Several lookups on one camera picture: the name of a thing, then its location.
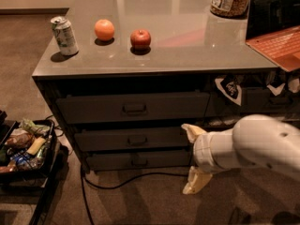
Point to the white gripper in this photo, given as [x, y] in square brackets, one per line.
[201, 154]

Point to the grey drawer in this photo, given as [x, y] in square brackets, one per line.
[253, 100]
[137, 138]
[132, 107]
[139, 160]

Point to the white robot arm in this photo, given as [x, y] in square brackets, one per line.
[255, 141]

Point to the grey drawer cabinet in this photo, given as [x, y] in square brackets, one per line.
[189, 48]

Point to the black white snack bag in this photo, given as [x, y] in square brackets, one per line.
[230, 88]

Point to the red apple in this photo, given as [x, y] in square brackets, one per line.
[140, 39]

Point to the orange laptop keyboard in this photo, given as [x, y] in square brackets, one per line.
[281, 47]

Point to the orange fruit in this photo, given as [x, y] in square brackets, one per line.
[104, 30]

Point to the yellow sponge in bin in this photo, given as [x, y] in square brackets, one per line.
[36, 145]

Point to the large jar of nuts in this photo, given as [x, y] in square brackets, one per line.
[229, 8]

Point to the black bin of groceries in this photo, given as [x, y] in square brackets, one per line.
[16, 165]

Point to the green bag in bin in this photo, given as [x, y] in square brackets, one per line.
[33, 128]

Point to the brown snack bag in bin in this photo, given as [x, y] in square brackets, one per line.
[20, 141]

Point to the white green soda can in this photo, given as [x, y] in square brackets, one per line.
[64, 36]

